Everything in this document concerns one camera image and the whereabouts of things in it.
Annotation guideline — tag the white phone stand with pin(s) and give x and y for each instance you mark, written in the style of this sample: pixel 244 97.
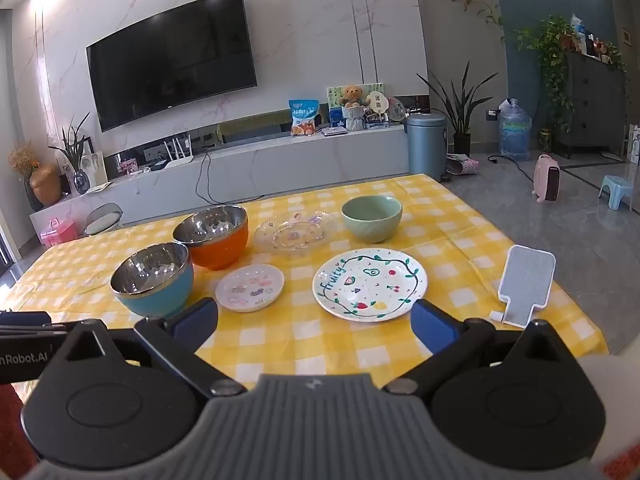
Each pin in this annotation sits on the white phone stand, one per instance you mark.
pixel 527 280

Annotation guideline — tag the blue water jug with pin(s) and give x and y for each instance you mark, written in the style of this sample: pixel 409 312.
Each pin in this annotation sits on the blue water jug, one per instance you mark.
pixel 515 132

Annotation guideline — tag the glass vase with green plant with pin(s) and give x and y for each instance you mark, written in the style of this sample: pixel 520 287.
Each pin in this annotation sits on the glass vase with green plant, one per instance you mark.
pixel 80 180

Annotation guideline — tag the round paper fan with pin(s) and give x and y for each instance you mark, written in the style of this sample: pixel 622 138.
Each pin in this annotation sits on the round paper fan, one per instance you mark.
pixel 375 101

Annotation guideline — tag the white fruit-painted plate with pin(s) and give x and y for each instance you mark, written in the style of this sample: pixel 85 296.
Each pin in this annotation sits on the white fruit-painted plate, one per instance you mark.
pixel 370 285

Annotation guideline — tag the white marble media console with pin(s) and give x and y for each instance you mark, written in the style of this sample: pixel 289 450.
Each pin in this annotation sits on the white marble media console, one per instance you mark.
pixel 300 162

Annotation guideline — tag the blue steel bowl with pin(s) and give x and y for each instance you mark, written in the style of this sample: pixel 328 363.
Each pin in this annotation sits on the blue steel bowl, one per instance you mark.
pixel 150 285

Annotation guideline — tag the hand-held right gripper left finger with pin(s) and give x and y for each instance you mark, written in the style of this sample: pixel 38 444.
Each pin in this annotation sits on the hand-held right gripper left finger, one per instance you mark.
pixel 192 319

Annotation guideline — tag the green ceramic bowl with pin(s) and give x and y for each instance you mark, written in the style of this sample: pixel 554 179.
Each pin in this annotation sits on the green ceramic bowl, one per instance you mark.
pixel 372 225

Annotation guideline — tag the small white sticker plate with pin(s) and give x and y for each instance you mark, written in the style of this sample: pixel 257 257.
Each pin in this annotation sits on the small white sticker plate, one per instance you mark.
pixel 250 287

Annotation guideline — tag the black television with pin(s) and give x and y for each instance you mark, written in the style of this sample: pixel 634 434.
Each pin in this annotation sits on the black television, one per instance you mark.
pixel 170 60

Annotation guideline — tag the trailing ivy plant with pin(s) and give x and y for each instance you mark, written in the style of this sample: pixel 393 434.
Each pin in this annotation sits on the trailing ivy plant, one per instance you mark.
pixel 547 55

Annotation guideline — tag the brown teddy bear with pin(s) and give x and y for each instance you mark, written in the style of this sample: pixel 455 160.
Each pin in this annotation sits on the brown teddy bear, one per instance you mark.
pixel 352 95

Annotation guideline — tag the blue snack bag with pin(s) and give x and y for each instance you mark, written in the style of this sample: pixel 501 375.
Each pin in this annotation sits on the blue snack bag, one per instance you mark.
pixel 304 117

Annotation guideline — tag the blue plastic stool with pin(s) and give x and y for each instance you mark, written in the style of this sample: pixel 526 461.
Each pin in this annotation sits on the blue plastic stool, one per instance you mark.
pixel 614 187

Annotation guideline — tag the clear glass plate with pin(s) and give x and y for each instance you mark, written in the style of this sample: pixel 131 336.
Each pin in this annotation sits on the clear glass plate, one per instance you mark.
pixel 295 232

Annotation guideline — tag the brown vase with dried flowers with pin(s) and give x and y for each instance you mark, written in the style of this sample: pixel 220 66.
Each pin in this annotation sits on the brown vase with dried flowers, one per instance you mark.
pixel 45 185

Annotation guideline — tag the pink space heater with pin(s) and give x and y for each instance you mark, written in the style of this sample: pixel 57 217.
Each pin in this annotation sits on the pink space heater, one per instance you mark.
pixel 547 180

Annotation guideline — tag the white router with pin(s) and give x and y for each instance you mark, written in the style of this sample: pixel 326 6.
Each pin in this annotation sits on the white router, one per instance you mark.
pixel 179 161

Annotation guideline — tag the white picture frame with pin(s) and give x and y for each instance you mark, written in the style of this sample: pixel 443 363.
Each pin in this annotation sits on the white picture frame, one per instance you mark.
pixel 95 166

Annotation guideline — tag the yellow checked tablecloth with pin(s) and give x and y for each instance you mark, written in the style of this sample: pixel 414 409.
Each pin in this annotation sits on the yellow checked tablecloth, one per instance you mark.
pixel 300 340

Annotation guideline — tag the grey dresser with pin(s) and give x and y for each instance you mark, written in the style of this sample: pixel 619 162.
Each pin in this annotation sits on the grey dresser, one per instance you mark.
pixel 595 105

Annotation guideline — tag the tall leafy potted plant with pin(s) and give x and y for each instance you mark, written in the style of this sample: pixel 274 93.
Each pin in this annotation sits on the tall leafy potted plant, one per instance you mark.
pixel 461 120

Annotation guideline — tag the grey-blue trash can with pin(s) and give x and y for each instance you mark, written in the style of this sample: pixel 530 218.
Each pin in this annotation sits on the grey-blue trash can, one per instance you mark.
pixel 426 147

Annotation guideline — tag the pink storage box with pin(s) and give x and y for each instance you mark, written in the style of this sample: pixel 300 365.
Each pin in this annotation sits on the pink storage box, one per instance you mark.
pixel 57 234

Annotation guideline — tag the orange steel bowl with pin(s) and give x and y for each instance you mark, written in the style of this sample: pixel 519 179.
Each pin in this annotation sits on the orange steel bowl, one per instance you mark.
pixel 217 245

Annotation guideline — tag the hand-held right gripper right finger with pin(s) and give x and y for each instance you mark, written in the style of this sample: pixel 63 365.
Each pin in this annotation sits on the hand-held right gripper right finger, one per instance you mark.
pixel 432 324

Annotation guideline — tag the red garment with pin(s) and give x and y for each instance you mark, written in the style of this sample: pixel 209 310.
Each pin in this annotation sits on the red garment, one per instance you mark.
pixel 12 425

